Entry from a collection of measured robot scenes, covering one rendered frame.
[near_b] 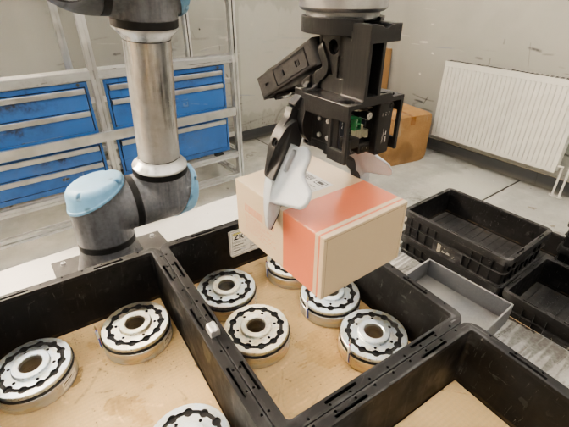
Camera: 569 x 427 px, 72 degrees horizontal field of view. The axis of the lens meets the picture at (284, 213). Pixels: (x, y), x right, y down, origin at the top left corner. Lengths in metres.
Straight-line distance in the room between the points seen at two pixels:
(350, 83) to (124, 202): 0.61
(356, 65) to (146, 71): 0.51
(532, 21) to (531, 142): 0.81
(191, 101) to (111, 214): 1.76
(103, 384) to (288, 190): 0.41
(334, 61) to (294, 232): 0.17
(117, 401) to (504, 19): 3.31
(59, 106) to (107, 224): 1.53
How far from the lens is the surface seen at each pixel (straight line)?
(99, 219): 0.85
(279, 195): 0.39
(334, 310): 0.66
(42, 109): 2.33
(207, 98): 2.58
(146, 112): 0.81
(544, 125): 3.28
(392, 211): 0.42
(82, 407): 0.64
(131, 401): 0.62
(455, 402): 0.63
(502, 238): 1.68
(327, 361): 0.63
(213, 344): 0.52
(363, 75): 0.34
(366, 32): 0.34
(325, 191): 0.44
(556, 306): 1.63
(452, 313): 0.60
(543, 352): 0.95
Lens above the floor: 1.32
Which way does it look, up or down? 31 degrees down
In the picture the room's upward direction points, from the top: straight up
